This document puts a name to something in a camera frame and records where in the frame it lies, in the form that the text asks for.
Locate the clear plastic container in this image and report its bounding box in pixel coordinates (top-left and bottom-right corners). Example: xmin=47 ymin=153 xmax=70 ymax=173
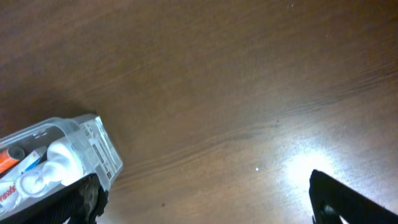
xmin=1 ymin=114 xmax=123 ymax=219

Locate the orange tablet tube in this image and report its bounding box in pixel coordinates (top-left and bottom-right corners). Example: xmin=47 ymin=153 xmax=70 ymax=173
xmin=0 ymin=146 xmax=25 ymax=173

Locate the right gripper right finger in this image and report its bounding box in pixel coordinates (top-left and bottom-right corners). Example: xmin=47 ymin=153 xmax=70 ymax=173
xmin=309 ymin=170 xmax=397 ymax=224

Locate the white spray bottle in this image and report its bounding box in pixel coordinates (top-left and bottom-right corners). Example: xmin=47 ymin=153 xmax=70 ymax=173
xmin=16 ymin=138 xmax=86 ymax=198

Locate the white Panadol box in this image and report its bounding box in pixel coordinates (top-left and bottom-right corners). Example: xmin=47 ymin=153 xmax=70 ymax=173
xmin=1 ymin=146 xmax=47 ymax=213

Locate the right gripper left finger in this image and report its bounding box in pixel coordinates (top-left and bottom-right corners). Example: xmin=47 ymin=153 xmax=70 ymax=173
xmin=1 ymin=174 xmax=109 ymax=224

